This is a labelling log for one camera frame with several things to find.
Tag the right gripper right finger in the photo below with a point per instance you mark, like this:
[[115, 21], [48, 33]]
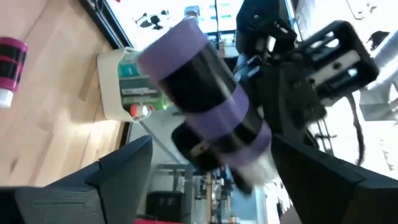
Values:
[[335, 196]]

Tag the dark grey large paint bottle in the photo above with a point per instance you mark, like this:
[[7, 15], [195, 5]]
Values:
[[136, 86]]

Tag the orange paint bottle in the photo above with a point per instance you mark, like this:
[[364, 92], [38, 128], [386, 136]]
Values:
[[140, 111]]

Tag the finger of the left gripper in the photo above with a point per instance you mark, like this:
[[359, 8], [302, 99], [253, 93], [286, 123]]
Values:
[[292, 102], [192, 152]]

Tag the magenta paint bottle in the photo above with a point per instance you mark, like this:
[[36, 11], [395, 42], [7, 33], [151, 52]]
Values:
[[12, 62]]

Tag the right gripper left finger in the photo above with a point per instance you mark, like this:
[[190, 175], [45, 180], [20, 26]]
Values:
[[93, 193]]

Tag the white plastic bin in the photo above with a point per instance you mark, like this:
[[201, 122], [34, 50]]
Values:
[[109, 87]]

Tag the purple paint bottle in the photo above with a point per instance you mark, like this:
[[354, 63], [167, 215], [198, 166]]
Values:
[[192, 77]]

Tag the green large paint bottle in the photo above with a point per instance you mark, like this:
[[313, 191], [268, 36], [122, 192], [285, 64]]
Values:
[[146, 102]]

